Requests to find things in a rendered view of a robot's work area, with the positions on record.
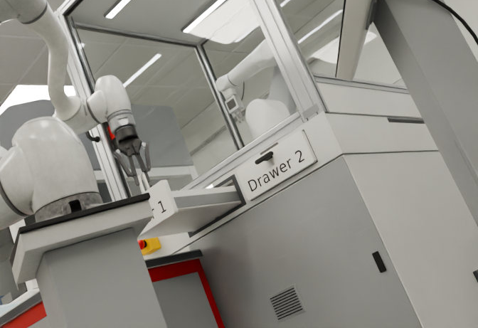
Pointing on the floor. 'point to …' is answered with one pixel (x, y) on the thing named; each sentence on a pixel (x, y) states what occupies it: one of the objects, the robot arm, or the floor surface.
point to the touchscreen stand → (434, 72)
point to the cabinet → (351, 250)
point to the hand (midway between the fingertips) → (143, 183)
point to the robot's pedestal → (92, 270)
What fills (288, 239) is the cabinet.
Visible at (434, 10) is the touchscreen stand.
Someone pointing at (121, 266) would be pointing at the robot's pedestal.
